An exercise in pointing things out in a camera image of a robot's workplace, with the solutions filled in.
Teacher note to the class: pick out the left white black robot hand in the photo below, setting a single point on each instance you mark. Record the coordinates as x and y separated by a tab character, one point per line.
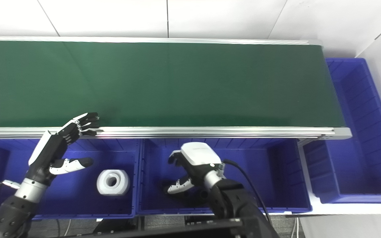
46	152

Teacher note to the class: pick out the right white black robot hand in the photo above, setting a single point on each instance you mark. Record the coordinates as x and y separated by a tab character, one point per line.
198	157

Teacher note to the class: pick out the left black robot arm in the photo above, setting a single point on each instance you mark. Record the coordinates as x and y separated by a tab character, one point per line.
15	211

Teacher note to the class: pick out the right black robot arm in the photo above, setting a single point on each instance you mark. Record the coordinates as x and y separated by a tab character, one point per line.
233	205

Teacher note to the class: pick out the green conveyor belt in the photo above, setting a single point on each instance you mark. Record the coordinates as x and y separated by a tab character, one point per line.
210	132
177	82

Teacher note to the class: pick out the blue plastic bin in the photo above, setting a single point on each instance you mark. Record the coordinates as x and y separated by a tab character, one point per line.
78	201
362	132
270	178

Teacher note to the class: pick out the white cylindrical part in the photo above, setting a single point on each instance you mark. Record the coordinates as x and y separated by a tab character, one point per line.
121	183

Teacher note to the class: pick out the black robot torso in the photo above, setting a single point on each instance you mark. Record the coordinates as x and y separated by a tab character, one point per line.
177	229

